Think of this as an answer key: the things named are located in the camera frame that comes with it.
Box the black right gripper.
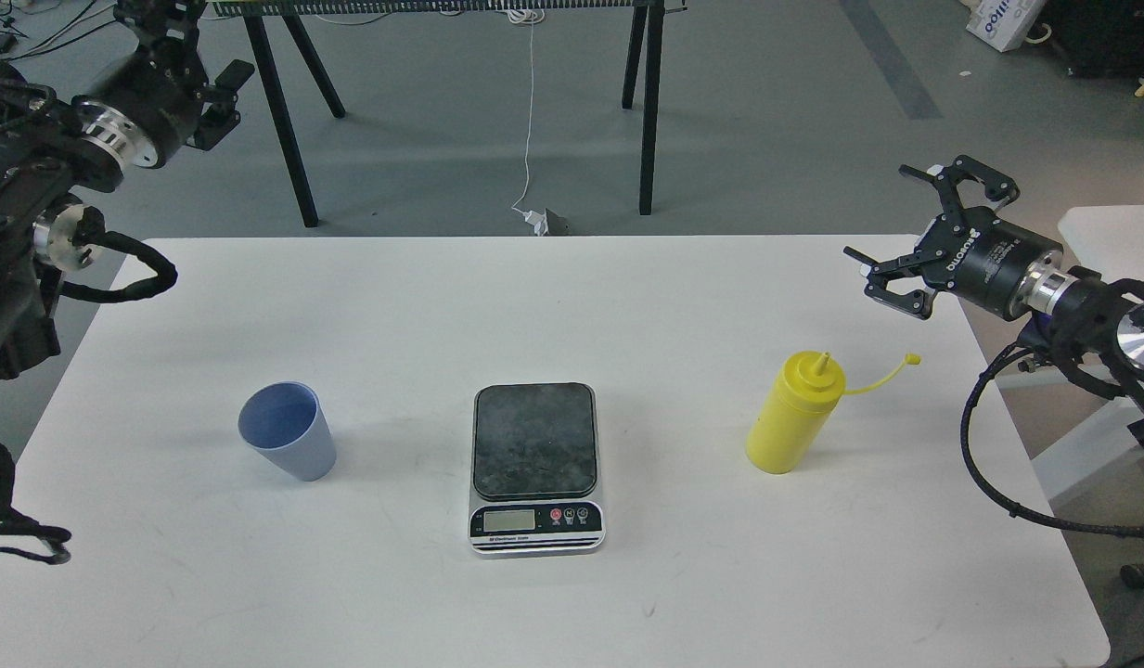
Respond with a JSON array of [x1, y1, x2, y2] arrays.
[[842, 156, 1063, 321]]

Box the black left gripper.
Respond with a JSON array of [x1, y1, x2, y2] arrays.
[[74, 1, 256, 169]]

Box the yellow squeeze bottle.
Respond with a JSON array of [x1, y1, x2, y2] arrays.
[[745, 351, 922, 475]]

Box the blue plastic cup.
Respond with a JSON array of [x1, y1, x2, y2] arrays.
[[237, 381, 337, 482]]

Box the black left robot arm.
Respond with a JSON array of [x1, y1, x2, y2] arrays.
[[0, 1, 254, 381]]

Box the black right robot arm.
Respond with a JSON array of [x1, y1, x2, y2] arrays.
[[844, 156, 1144, 540]]

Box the digital kitchen scale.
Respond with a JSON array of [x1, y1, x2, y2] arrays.
[[467, 383, 607, 558]]

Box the black trestle table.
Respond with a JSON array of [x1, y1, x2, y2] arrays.
[[210, 1, 688, 231]]

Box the white cardboard box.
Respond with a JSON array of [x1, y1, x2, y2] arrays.
[[963, 1, 1052, 51]]

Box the white power adapter on floor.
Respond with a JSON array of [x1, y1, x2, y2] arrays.
[[523, 209, 572, 238]]

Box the black cables on floor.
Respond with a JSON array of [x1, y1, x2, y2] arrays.
[[0, 0, 118, 58]]

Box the white hanging cable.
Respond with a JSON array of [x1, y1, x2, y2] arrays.
[[507, 7, 546, 224]]

